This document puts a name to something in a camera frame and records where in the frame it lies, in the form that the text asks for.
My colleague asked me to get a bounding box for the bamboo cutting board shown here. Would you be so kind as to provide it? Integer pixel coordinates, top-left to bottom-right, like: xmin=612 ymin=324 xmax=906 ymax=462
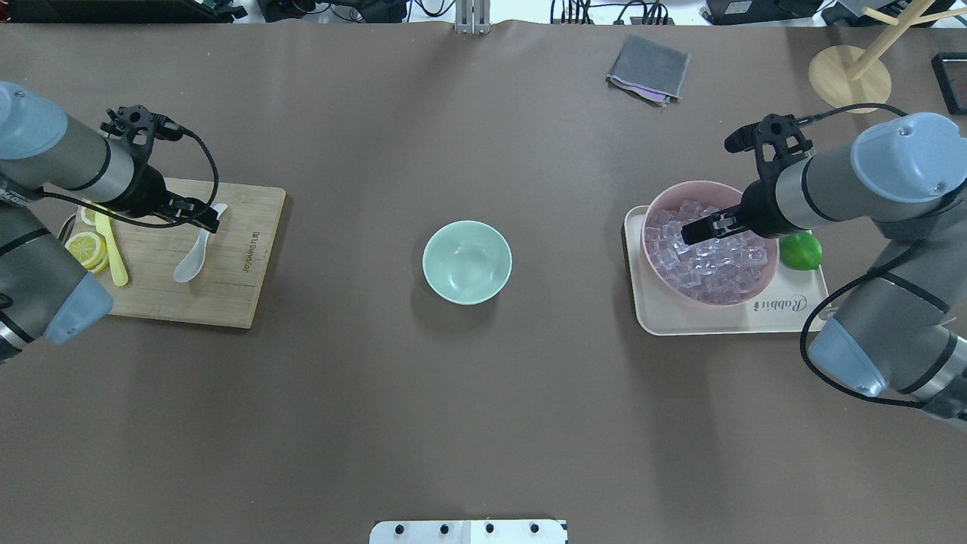
xmin=96 ymin=182 xmax=286 ymax=329

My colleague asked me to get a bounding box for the white ceramic spoon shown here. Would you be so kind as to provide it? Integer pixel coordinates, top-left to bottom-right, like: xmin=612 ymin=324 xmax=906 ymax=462
xmin=172 ymin=230 xmax=213 ymax=283

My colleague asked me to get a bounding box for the right black camera cable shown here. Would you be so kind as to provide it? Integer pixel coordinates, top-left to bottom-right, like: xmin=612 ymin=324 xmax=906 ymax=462
xmin=796 ymin=103 xmax=953 ymax=409

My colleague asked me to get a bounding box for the aluminium frame post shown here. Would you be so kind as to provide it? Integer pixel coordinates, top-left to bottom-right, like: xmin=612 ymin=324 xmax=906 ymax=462
xmin=455 ymin=0 xmax=493 ymax=36

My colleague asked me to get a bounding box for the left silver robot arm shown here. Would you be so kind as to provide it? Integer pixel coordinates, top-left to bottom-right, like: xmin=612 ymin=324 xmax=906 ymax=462
xmin=1 ymin=82 xmax=220 ymax=362

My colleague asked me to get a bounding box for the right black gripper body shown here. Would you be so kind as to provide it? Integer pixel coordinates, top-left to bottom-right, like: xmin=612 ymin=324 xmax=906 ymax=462
xmin=725 ymin=181 xmax=783 ymax=239

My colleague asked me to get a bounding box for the mint green bowl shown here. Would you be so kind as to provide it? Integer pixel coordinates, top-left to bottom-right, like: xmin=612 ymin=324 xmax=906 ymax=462
xmin=422 ymin=220 xmax=514 ymax=305

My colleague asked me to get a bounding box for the grey folded cloth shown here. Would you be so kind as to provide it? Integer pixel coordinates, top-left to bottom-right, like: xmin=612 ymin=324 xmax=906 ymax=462
xmin=607 ymin=36 xmax=692 ymax=107

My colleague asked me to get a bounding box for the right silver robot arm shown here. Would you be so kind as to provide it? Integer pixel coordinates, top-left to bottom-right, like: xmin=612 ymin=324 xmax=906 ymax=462
xmin=683 ymin=110 xmax=966 ymax=429

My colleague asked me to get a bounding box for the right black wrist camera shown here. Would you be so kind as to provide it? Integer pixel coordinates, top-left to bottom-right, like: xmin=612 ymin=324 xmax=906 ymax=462
xmin=723 ymin=113 xmax=813 ymax=181

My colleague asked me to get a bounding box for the green lime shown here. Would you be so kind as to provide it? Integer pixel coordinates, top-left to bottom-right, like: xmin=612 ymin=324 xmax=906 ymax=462
xmin=778 ymin=231 xmax=824 ymax=271

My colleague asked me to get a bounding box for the pink bowl of ice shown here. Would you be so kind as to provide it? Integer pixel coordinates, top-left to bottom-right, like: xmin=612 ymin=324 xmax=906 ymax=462
xmin=638 ymin=181 xmax=778 ymax=307

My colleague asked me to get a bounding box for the cream plastic tray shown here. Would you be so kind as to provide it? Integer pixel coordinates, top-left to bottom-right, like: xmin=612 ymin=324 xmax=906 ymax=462
xmin=624 ymin=206 xmax=829 ymax=336

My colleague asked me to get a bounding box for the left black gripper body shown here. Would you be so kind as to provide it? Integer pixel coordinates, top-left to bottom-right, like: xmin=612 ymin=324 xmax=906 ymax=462
xmin=121 ymin=165 xmax=173 ymax=219

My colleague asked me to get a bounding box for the black camera cable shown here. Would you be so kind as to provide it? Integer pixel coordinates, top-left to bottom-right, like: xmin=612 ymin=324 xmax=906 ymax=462
xmin=35 ymin=125 xmax=221 ymax=229
xmin=796 ymin=103 xmax=953 ymax=409

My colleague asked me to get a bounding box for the lemon slice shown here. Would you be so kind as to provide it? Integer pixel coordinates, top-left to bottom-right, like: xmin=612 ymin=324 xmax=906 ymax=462
xmin=77 ymin=206 xmax=99 ymax=227
xmin=65 ymin=232 xmax=110 ymax=274

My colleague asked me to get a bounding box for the left black camera cable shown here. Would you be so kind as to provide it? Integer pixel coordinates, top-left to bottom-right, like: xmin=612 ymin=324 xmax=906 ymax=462
xmin=35 ymin=125 xmax=221 ymax=229

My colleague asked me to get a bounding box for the wooden mug tree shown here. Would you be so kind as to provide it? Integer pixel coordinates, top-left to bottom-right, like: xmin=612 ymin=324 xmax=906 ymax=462
xmin=808 ymin=1 xmax=966 ymax=113

